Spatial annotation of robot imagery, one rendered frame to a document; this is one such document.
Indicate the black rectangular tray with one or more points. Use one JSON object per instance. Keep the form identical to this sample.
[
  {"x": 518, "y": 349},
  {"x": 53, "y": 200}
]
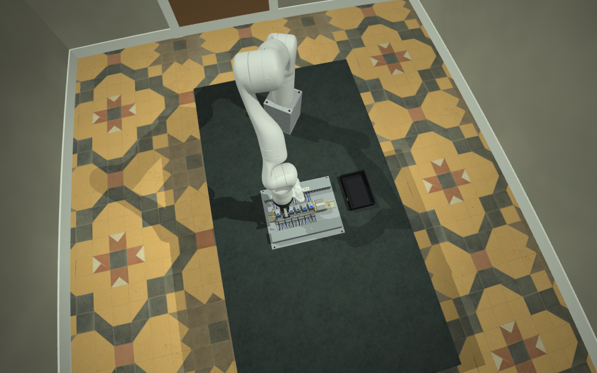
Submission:
[{"x": 357, "y": 190}]

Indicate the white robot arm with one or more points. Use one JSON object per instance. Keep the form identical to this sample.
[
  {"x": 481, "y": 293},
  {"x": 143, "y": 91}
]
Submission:
[{"x": 271, "y": 68}]

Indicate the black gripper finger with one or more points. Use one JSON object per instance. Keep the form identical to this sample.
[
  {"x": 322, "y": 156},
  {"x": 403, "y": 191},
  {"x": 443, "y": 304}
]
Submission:
[{"x": 285, "y": 212}]

